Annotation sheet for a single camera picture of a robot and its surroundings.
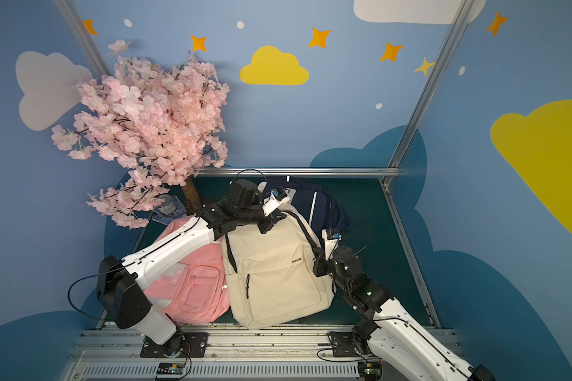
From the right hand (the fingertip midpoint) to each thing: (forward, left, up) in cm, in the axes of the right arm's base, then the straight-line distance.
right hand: (319, 246), depth 78 cm
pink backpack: (-13, +43, -13) cm, 46 cm away
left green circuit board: (-35, +45, -18) cm, 60 cm away
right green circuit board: (-32, -17, -20) cm, 41 cm away
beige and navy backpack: (-7, +16, -10) cm, 20 cm away
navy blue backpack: (+31, -1, -13) cm, 33 cm away
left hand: (+9, +13, +9) cm, 18 cm away
